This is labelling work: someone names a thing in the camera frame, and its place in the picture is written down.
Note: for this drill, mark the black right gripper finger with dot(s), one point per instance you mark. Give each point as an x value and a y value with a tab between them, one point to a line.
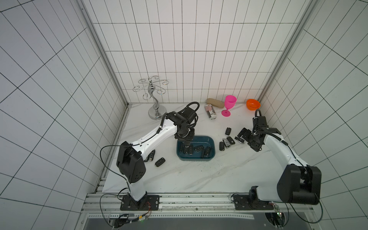
255	146
243	135

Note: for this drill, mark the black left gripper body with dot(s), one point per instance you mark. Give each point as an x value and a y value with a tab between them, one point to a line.
186	134

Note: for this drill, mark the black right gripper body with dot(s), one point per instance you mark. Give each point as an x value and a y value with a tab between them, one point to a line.
247	136

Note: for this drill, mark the black slim key fob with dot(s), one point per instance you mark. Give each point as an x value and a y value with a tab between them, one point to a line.
228	131

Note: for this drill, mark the silver Mercedes key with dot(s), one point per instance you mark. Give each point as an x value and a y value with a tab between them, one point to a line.
230	140

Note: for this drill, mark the silver BMW smart key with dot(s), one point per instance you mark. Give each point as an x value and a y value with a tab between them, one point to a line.
226	143

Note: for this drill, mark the black silver flip key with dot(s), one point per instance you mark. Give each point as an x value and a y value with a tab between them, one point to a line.
151	155

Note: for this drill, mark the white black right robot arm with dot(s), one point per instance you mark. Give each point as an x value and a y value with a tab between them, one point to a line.
299	182

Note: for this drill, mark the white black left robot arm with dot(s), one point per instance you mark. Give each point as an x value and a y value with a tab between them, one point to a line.
131	156

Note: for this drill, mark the teal storage box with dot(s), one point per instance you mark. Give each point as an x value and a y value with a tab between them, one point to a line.
198	156

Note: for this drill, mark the black VW key fob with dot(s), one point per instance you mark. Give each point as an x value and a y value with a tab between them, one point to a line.
221	146

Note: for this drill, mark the orange plastic bowl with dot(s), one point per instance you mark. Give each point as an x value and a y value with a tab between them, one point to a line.
252	104

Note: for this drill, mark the silver chrome cup stand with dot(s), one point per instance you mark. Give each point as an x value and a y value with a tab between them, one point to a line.
153	84

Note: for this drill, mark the flag print can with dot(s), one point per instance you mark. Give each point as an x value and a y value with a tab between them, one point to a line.
210	111

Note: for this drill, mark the pink plastic goblet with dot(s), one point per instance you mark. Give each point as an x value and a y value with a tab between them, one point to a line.
229	103

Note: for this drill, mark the tan bread roll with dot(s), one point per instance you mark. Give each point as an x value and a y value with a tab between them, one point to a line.
216	103

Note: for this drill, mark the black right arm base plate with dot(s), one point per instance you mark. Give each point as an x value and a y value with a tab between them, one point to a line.
243	202

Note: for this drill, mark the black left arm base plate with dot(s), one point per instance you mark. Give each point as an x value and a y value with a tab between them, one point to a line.
148	202

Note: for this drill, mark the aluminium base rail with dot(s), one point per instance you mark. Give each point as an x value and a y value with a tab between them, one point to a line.
203	204

